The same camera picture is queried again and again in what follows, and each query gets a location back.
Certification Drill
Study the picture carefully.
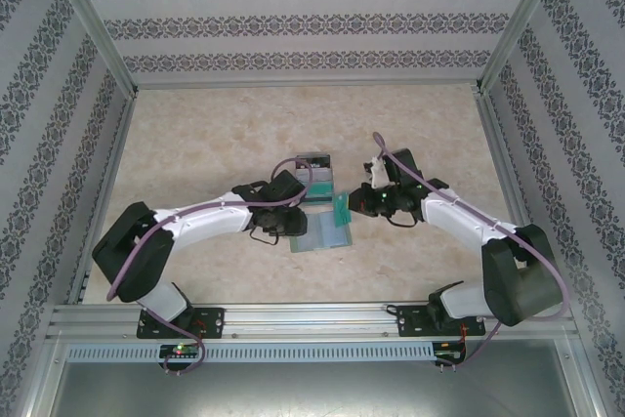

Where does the purple cable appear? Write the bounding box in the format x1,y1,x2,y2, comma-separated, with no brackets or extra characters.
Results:
371,131,571,369
105,155,310,378

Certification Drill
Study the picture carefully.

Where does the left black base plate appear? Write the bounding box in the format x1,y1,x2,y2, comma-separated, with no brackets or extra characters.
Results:
138,307,227,340

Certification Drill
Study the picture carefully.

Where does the grey slotted cable duct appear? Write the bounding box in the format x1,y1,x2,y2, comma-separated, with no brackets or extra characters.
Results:
65,342,437,363

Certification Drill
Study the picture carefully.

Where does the controller board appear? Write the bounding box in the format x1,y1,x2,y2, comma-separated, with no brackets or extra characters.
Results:
158,343,201,360
434,340,468,365

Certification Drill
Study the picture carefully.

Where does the steel sheet panel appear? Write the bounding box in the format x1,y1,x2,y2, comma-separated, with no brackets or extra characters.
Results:
48,361,582,417

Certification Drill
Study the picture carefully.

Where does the white plastic connector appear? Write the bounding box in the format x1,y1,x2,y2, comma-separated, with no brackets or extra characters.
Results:
365,156,388,189

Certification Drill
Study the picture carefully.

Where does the left controller board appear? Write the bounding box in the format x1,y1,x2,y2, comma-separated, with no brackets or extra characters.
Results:
158,343,201,360

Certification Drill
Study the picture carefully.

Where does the aluminium mounting rail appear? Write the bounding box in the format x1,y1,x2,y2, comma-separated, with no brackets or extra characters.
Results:
46,302,582,343

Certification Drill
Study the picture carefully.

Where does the aluminium side rail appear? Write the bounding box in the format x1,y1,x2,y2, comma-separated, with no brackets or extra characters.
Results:
476,89,575,311
65,94,138,306

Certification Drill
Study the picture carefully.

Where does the light green card holder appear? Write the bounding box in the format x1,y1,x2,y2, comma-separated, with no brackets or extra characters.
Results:
289,213,354,255

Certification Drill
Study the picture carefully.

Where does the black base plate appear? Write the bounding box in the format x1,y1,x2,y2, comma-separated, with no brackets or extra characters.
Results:
138,307,227,340
396,304,487,339

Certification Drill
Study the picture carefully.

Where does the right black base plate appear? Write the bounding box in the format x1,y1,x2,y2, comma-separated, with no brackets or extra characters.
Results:
396,304,487,339

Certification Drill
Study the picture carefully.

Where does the aluminium frame post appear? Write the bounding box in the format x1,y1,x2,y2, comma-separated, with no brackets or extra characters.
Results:
568,333,614,417
14,331,69,417
476,0,573,96
42,0,141,99

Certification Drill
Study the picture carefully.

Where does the right black wrist camera box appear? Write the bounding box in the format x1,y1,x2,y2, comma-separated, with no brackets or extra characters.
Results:
383,147,420,188

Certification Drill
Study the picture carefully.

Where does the black VIP card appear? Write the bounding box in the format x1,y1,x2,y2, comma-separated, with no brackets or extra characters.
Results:
295,154,334,171

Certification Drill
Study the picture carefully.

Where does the silver grey card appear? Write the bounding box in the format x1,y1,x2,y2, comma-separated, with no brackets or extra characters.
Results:
297,167,335,185

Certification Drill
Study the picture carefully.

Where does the teal green card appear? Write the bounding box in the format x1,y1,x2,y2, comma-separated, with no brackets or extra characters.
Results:
333,191,354,229
298,181,337,207

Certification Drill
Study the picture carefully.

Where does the right controller board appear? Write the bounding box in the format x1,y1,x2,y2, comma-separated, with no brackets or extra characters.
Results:
434,340,468,365

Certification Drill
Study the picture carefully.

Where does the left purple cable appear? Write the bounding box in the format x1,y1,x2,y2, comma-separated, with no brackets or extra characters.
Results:
105,155,310,378

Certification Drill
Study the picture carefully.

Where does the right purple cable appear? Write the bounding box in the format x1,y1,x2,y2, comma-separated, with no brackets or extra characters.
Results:
371,131,571,369

